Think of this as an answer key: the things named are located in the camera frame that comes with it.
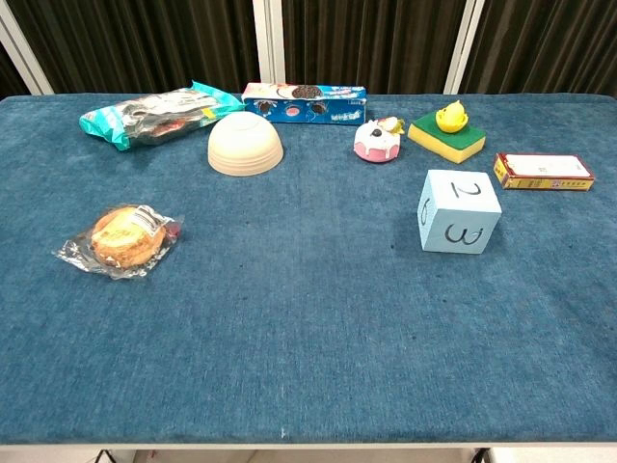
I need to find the plastic wrapped bread bun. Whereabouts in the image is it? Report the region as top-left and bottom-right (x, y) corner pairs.
(51, 203), (186, 281)

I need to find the yellow green sponge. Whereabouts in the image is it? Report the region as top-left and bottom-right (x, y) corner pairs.
(407, 110), (487, 165)

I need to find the red yellow flat box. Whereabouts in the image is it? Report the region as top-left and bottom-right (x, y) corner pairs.
(493, 152), (596, 192)

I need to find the white frame post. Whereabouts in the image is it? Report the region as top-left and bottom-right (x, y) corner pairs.
(443, 0), (486, 95)
(252, 0), (284, 95)
(0, 0), (55, 95)

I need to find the dark pleated curtain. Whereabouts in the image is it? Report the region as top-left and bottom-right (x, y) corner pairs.
(0, 0), (617, 97)

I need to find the blue tablecloth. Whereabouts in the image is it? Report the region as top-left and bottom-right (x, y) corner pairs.
(0, 93), (617, 445)

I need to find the light blue numbered cube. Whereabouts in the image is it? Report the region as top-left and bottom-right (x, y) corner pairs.
(416, 169), (503, 255)

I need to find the upturned beige bowl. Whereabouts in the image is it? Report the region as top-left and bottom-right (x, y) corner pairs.
(207, 111), (285, 177)

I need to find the blue cookie box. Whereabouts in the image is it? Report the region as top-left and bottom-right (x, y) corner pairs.
(241, 82), (368, 126)

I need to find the teal snack bag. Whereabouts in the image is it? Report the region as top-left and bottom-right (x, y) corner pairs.
(78, 80), (246, 152)

